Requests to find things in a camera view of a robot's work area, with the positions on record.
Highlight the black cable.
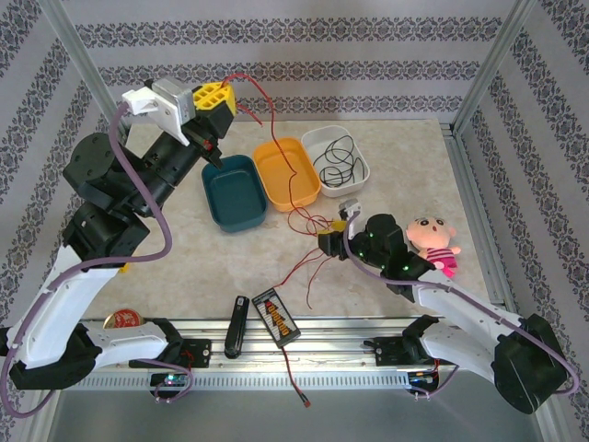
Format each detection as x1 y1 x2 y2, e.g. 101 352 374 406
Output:
314 151 364 189
319 163 353 188
324 135 356 163

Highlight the plush doll pink striped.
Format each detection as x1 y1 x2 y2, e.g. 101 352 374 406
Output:
404 215 463 278

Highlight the orange plastic bin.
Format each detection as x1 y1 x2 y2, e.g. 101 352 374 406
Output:
252 136 322 214

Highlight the white plastic bin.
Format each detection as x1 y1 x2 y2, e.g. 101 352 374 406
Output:
301 124 372 198

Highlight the black battery pack orange label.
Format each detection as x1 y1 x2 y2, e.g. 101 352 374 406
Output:
251 287 312 410

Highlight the teal plastic bin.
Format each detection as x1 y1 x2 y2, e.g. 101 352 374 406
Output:
201 155 270 235

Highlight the black stapler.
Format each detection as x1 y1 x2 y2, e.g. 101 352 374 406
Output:
224 294 249 360

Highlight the round red gold tin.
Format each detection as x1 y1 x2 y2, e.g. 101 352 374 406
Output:
101 308 144 331

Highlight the small circuit board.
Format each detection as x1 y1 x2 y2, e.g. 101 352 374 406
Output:
150 373 191 389
407 370 441 386

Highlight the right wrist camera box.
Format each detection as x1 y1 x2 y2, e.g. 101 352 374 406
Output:
338 197 364 222

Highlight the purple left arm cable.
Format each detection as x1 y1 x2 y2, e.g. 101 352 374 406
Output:
0 101 194 418

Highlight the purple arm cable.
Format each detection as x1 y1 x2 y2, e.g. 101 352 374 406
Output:
342 215 582 402
0 101 194 418

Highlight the aluminium side rail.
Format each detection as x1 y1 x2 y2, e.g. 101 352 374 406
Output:
439 122 524 319

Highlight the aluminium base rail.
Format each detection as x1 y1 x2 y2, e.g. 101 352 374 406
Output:
43 315 542 372

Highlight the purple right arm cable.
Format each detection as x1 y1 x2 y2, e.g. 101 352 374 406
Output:
342 215 582 402

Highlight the white slotted cable duct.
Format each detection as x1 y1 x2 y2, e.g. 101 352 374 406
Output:
62 371 413 391

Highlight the aluminium frame post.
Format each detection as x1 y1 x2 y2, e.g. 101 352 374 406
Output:
453 0 539 134
43 0 128 137

